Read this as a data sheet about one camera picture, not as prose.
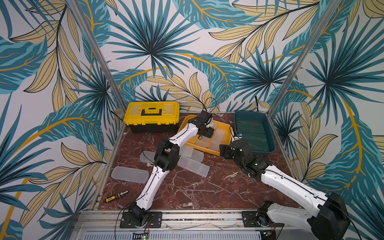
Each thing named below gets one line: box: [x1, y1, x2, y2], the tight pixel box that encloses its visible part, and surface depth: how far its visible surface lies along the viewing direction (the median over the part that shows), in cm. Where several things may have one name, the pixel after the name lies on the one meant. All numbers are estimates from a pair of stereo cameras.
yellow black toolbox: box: [124, 101, 180, 133], surface depth 97 cm
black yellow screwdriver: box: [105, 190, 129, 203], surface depth 80 cm
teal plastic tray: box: [234, 110, 276, 155], surface depth 106 cm
